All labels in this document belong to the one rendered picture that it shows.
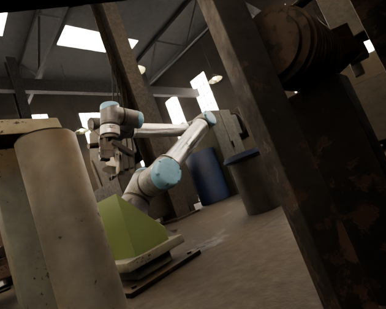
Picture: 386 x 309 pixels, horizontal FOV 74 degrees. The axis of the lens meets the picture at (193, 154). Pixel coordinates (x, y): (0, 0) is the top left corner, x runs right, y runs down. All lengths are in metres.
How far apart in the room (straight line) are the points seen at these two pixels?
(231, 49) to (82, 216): 0.40
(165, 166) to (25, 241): 0.71
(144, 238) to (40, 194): 0.75
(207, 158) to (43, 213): 3.74
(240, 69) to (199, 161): 3.82
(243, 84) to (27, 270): 0.59
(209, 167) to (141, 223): 3.02
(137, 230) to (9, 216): 0.64
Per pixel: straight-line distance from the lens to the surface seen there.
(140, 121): 1.34
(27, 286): 0.71
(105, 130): 1.25
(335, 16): 3.63
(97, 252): 0.56
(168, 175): 1.22
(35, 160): 0.58
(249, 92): 0.38
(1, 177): 0.73
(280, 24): 0.45
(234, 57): 0.40
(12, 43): 12.10
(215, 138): 4.29
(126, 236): 1.22
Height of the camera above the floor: 0.30
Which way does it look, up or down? 8 degrees up
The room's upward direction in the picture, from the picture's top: 20 degrees counter-clockwise
